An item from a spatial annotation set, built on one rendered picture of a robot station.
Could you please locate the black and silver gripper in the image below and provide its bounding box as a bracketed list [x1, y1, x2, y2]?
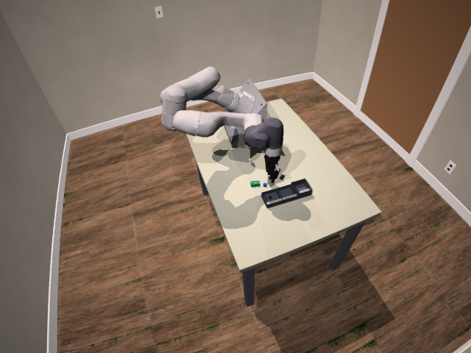
[264, 154, 280, 187]

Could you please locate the black rack of bins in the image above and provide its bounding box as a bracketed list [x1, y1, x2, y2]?
[261, 178, 312, 208]

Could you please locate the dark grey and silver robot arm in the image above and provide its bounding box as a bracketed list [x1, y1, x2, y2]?
[160, 67, 284, 157]

